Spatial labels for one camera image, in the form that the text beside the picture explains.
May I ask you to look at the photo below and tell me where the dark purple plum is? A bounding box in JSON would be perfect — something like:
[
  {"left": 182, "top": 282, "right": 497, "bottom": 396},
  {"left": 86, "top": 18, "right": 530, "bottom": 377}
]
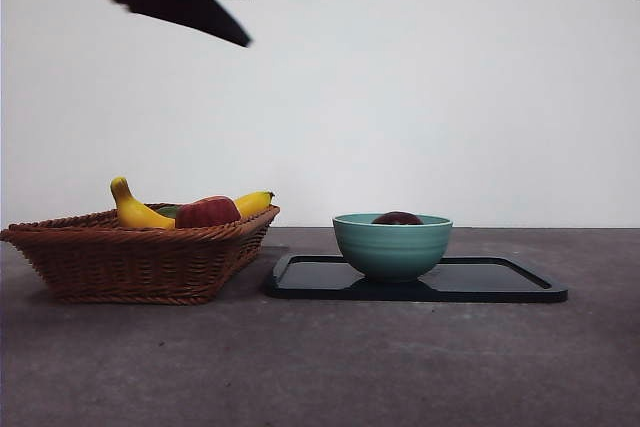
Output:
[{"left": 371, "top": 210, "right": 425, "bottom": 226}]

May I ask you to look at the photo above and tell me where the teal ceramic bowl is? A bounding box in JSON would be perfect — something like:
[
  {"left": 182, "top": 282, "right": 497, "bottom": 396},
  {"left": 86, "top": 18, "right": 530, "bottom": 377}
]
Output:
[{"left": 332, "top": 213, "right": 454, "bottom": 284}]

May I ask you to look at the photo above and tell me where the red ribbed pepper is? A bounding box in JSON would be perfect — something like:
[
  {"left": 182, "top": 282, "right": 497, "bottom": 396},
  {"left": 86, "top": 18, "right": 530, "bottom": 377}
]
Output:
[{"left": 174, "top": 195, "right": 242, "bottom": 229}]

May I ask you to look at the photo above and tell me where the black rectangular tray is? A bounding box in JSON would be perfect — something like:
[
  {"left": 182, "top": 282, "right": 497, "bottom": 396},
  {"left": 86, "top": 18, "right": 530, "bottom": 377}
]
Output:
[{"left": 263, "top": 253, "right": 570, "bottom": 304}]

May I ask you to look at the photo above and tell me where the yellow banana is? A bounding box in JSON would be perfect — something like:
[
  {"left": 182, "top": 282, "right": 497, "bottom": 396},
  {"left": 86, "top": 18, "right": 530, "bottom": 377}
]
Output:
[{"left": 110, "top": 176, "right": 277, "bottom": 231}]

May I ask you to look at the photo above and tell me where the brown wicker basket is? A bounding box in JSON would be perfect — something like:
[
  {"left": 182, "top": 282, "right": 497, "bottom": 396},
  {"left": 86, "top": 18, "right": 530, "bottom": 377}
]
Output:
[{"left": 0, "top": 203, "right": 281, "bottom": 306}]

